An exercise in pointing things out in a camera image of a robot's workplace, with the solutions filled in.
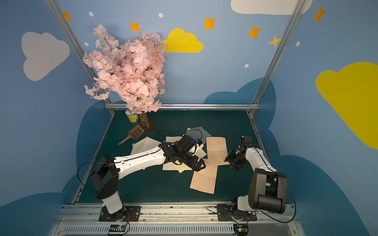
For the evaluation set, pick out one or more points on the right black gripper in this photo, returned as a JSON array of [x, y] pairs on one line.
[[235, 159]]

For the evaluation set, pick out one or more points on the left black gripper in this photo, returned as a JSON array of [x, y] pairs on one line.
[[189, 158]]

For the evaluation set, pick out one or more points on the yellow envelope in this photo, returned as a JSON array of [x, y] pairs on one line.
[[199, 153]]

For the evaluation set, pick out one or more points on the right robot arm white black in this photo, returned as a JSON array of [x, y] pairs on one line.
[[268, 189]]

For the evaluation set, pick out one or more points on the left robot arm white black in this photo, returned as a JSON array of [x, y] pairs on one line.
[[106, 174]]

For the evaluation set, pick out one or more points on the brown letter paper front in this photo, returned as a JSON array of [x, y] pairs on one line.
[[205, 180]]

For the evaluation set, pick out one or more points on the grey envelope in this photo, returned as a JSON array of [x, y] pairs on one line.
[[198, 133]]

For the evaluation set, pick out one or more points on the cream paper sheet centre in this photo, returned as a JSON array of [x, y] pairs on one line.
[[171, 166]]

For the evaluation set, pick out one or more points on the white paper sheet left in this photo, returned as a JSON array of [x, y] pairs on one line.
[[145, 145]]

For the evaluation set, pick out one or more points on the back horizontal aluminium bar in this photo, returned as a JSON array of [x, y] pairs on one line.
[[209, 106]]

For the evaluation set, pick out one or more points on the brown slotted scoop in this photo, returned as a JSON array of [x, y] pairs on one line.
[[134, 133]]

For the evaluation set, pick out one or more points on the right small circuit board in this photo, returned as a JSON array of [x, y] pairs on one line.
[[240, 230]]

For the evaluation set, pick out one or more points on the small circuit board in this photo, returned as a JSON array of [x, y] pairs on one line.
[[240, 230], [117, 230]]

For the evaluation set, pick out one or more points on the yellow green tin can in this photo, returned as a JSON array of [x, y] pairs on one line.
[[132, 116]]

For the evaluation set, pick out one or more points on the left small circuit board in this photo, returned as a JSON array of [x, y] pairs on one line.
[[117, 230]]

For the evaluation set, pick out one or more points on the pink cherry blossom tree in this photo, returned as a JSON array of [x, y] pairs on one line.
[[132, 70]]

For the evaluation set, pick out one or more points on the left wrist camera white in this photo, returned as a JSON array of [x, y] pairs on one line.
[[197, 144]]

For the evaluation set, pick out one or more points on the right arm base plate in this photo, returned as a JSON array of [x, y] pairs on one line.
[[228, 213]]

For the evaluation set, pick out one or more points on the aluminium rail base frame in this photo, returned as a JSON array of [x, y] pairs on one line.
[[173, 219]]

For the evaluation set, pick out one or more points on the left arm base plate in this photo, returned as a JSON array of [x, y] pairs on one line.
[[133, 213]]

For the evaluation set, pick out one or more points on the right aluminium frame post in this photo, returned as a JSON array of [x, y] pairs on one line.
[[298, 11]]

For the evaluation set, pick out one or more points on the aluminium frame post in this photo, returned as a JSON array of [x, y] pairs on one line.
[[70, 35], [298, 11]]

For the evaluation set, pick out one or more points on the left aluminium frame post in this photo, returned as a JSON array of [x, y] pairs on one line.
[[70, 35]]

